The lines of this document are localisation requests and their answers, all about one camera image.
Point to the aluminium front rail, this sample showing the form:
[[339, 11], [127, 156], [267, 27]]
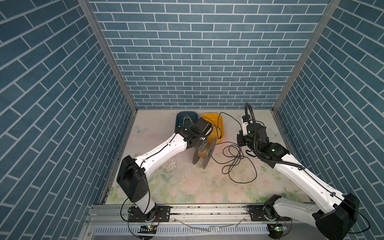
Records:
[[192, 222]]

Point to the yellow plastic bin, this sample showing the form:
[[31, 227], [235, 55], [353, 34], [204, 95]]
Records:
[[218, 132]]

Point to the aluminium corner post right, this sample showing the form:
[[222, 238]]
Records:
[[318, 30]]

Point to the dark teal plastic bin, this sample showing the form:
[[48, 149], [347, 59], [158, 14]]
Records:
[[184, 120]]

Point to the dark grey perforated spool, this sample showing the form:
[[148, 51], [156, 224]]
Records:
[[205, 154]]

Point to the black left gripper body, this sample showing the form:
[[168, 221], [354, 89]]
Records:
[[201, 143]]

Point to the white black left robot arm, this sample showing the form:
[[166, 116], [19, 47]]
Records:
[[133, 173]]

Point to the aluminium corner post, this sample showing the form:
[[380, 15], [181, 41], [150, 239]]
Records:
[[318, 30], [92, 20]]

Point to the aluminium corner post left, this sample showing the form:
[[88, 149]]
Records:
[[92, 20]]

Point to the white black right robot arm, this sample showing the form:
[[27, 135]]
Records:
[[332, 212]]

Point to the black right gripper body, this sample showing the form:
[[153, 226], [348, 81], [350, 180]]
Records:
[[243, 140]]

